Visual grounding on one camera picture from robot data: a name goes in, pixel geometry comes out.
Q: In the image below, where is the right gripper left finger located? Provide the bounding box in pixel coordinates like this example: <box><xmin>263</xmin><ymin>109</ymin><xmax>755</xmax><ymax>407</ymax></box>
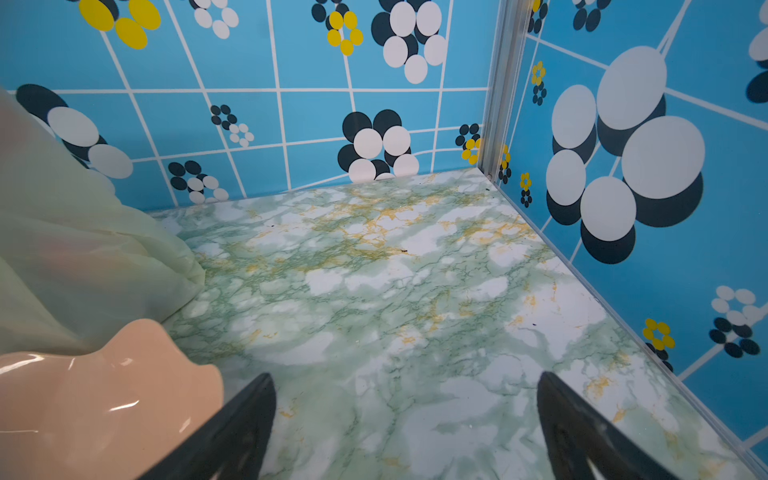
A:
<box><xmin>142</xmin><ymin>373</ymin><xmax>277</xmax><ymax>479</ymax></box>

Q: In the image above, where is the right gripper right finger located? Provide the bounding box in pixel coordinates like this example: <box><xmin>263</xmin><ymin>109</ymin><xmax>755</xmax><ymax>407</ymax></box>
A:
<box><xmin>537</xmin><ymin>371</ymin><xmax>675</xmax><ymax>479</ymax></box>

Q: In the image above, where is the pink scalloped fruit bowl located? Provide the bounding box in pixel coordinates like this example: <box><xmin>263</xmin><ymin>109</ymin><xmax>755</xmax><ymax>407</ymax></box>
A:
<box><xmin>1</xmin><ymin>319</ymin><xmax>224</xmax><ymax>479</ymax></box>

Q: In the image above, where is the cream printed plastic bag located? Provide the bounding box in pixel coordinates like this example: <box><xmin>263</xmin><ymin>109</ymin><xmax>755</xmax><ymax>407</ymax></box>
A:
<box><xmin>1</xmin><ymin>94</ymin><xmax>205</xmax><ymax>355</ymax></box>

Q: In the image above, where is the right aluminium corner post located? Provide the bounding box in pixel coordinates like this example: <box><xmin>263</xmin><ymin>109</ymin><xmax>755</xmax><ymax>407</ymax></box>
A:
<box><xmin>478</xmin><ymin>0</ymin><xmax>533</xmax><ymax>182</ymax></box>

